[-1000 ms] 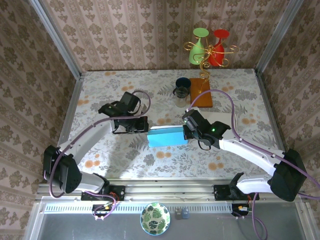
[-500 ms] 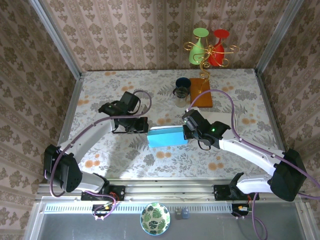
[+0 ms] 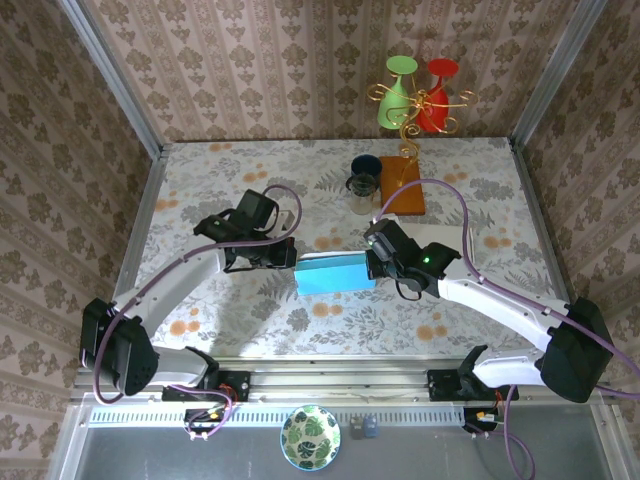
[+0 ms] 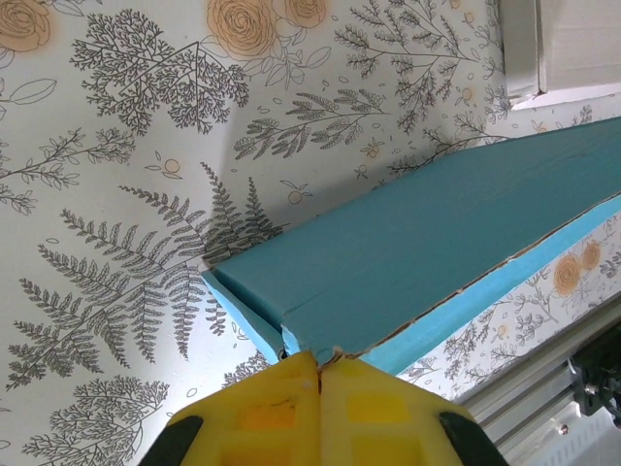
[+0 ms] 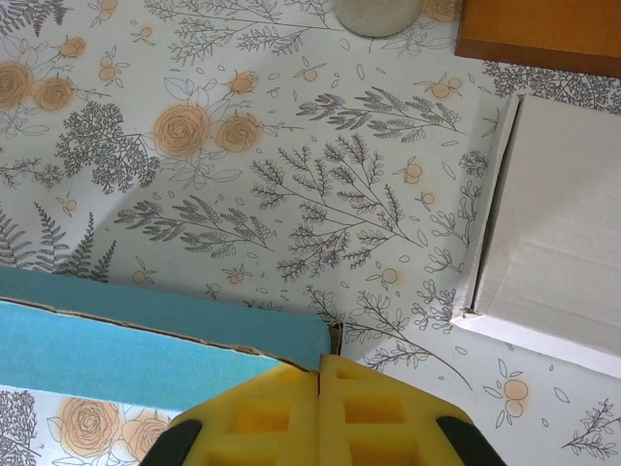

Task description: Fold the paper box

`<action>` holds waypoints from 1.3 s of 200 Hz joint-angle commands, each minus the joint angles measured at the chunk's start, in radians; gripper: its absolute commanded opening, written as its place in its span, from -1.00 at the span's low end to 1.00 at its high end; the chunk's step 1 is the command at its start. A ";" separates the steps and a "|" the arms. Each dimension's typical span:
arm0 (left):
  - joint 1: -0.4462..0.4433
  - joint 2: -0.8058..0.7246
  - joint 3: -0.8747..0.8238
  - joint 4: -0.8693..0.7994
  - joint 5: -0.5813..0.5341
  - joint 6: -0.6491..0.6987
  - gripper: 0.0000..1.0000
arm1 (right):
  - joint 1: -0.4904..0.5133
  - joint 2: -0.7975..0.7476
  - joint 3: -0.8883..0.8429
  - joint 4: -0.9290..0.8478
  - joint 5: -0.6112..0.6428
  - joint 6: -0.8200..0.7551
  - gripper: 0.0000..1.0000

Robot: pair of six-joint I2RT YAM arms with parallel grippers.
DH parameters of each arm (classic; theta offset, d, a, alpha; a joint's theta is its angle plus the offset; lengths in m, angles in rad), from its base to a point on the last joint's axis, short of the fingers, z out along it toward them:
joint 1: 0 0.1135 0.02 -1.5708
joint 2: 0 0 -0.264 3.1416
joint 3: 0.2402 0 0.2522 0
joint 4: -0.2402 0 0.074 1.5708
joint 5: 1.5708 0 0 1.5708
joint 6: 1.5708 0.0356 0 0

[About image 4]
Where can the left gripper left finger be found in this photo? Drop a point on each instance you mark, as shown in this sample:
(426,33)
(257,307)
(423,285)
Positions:
(262,417)

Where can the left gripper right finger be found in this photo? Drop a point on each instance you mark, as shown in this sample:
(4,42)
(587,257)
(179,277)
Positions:
(383,417)

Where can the blue paper box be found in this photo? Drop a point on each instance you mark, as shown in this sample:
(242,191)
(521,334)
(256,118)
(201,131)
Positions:
(412,233)

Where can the white paper box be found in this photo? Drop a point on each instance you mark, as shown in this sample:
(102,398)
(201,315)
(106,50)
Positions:
(572,43)

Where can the aluminium front rail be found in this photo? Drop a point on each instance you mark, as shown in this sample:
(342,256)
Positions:
(533,388)

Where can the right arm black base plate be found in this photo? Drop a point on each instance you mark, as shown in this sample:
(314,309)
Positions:
(597,383)

